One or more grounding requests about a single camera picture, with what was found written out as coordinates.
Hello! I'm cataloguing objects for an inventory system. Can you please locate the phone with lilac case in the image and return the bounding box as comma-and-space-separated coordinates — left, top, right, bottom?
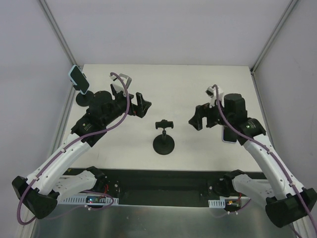
222, 125, 237, 143

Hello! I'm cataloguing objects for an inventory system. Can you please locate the black phone stand corner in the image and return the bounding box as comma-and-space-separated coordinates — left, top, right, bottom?
153, 119, 175, 155

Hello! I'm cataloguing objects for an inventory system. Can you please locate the black phone stand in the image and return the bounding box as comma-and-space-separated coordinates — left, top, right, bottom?
74, 73, 94, 107

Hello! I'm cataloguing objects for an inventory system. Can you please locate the phone with light blue case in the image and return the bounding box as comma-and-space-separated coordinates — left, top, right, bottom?
68, 65, 90, 95

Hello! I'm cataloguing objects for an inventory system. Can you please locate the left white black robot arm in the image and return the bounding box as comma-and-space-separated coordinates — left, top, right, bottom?
12, 91, 152, 225

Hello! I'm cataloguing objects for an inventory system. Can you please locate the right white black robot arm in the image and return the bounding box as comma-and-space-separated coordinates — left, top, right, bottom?
189, 88, 317, 228

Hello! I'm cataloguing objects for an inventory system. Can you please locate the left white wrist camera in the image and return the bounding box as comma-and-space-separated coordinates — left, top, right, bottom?
109, 73, 132, 97

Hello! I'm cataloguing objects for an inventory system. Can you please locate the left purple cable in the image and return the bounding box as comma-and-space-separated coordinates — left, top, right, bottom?
16, 71, 129, 225

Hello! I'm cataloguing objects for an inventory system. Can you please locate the right aluminium frame rail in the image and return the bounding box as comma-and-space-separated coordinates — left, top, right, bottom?
250, 70, 276, 149

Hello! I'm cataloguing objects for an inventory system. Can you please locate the aluminium frame rail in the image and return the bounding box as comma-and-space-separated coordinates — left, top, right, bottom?
250, 70, 276, 149
49, 82, 76, 155

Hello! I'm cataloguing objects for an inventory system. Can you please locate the left aluminium frame rail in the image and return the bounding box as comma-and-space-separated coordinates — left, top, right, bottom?
49, 82, 76, 155

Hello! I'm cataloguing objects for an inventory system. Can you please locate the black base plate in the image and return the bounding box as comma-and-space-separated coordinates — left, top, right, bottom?
76, 166, 256, 208

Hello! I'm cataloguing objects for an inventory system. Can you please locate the right white cable duct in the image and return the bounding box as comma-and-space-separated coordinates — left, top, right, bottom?
208, 199, 226, 209

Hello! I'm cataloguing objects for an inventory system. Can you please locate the white cable duct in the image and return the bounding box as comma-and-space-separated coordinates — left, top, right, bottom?
208, 199, 226, 209
60, 195, 119, 206

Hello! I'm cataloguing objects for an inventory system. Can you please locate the left white cable duct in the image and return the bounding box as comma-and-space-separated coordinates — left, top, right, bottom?
60, 195, 119, 206

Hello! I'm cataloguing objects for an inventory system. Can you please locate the left aluminium frame post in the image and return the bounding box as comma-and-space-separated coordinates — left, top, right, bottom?
38, 0, 84, 73

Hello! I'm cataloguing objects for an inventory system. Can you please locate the aluminium frame post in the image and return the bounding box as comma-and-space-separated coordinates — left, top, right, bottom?
38, 0, 84, 73
250, 0, 300, 75

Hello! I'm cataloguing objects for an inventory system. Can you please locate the right aluminium frame post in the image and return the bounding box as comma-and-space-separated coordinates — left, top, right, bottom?
250, 0, 300, 75

